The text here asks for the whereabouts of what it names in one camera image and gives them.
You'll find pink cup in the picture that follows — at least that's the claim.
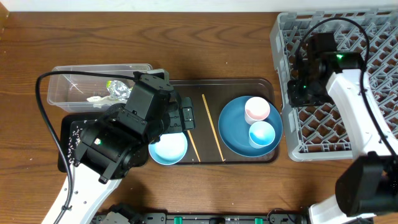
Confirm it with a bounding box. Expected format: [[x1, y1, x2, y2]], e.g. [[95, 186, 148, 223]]
[[244, 96, 271, 125]]

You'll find pile of white rice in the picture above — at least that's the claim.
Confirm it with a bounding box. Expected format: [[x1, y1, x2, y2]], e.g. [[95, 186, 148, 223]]
[[67, 122, 84, 164]]

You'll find white napkin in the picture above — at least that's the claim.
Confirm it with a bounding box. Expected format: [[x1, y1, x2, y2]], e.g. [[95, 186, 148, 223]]
[[86, 95, 127, 108]]

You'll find light blue bowl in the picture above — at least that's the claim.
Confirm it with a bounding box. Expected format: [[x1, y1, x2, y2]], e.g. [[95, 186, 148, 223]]
[[149, 133, 188, 166]]

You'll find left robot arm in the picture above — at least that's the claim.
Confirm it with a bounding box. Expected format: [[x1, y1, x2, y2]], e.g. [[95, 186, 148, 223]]
[[43, 90, 195, 223]]

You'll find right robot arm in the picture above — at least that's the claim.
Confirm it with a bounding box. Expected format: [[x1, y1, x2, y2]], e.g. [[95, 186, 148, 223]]
[[288, 52, 397, 223]]

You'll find green snack wrapper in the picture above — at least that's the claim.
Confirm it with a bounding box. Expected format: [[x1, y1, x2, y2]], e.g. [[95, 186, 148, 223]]
[[106, 80, 132, 101]]

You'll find clear plastic bin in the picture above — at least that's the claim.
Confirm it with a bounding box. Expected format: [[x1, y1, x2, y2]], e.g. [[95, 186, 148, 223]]
[[47, 63, 152, 113]]

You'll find left wooden chopstick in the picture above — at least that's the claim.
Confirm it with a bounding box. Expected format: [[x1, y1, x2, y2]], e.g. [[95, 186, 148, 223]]
[[187, 130, 201, 162]]

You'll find wooden chopstick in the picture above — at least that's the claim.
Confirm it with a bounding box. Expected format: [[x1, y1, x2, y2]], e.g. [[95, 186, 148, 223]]
[[201, 94, 225, 162], [187, 130, 201, 162]]

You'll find light blue cup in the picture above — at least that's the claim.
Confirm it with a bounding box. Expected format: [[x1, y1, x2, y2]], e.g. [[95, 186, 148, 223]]
[[249, 121, 275, 149]]

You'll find dark blue plate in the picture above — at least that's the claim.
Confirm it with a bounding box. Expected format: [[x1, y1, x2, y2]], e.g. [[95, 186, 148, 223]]
[[218, 96, 283, 157]]

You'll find right wooden chopstick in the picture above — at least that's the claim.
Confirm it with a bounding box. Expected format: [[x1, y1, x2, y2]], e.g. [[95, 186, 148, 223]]
[[201, 94, 225, 162]]

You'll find dark brown serving tray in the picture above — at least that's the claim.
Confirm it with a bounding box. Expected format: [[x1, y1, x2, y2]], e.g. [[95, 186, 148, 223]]
[[171, 78, 279, 166]]

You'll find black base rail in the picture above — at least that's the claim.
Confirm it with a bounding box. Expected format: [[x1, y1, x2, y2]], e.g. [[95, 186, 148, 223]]
[[91, 212, 310, 224]]

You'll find grey dishwasher rack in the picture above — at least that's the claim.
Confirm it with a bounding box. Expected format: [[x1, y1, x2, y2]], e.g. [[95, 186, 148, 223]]
[[270, 7, 397, 162]]

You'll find black plastic tray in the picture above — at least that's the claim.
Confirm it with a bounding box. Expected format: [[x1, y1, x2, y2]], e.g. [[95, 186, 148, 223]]
[[57, 111, 149, 173]]

